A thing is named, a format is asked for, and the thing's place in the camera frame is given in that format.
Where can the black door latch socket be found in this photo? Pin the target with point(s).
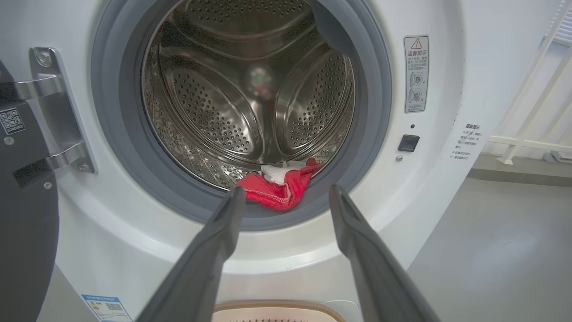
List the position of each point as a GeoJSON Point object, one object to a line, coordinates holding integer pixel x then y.
{"type": "Point", "coordinates": [408, 143]}

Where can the white metal railing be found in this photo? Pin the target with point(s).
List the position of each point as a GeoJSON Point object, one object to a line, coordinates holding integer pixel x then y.
{"type": "Point", "coordinates": [532, 112]}

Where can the grey rubber door gasket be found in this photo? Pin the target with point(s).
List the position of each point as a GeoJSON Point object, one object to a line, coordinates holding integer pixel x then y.
{"type": "Point", "coordinates": [120, 116]}

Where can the red and white clothes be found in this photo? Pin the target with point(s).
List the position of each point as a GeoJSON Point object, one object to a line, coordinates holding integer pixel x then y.
{"type": "Point", "coordinates": [286, 188]}

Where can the blue energy label sticker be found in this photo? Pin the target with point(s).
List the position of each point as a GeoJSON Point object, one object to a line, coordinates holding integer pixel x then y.
{"type": "Point", "coordinates": [107, 308]}

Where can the black glass washing machine door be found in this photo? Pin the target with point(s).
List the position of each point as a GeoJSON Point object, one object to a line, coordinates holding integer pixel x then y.
{"type": "Point", "coordinates": [27, 232]}

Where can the small black text sticker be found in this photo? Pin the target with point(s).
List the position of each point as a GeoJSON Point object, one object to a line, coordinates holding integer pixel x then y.
{"type": "Point", "coordinates": [464, 143]}

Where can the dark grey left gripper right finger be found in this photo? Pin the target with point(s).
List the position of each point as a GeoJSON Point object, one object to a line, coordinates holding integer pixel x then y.
{"type": "Point", "coordinates": [380, 281]}

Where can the stainless steel washing machine drum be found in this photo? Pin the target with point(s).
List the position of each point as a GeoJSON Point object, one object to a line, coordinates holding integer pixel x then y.
{"type": "Point", "coordinates": [214, 112]}

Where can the silver metal door hinge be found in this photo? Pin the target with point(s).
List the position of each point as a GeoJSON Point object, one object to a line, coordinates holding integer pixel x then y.
{"type": "Point", "coordinates": [62, 116]}

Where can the cream basket with brown rim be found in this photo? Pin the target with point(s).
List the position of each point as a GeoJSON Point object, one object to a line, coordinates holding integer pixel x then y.
{"type": "Point", "coordinates": [277, 313]}

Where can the grey warning sticker with triangle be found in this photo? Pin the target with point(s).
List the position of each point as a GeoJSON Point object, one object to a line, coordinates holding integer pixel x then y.
{"type": "Point", "coordinates": [416, 74]}

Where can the white front-load washing machine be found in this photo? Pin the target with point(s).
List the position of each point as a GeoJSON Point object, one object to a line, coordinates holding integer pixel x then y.
{"type": "Point", "coordinates": [111, 232]}

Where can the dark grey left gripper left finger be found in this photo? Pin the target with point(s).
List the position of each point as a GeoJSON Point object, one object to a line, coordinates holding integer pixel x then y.
{"type": "Point", "coordinates": [196, 277]}

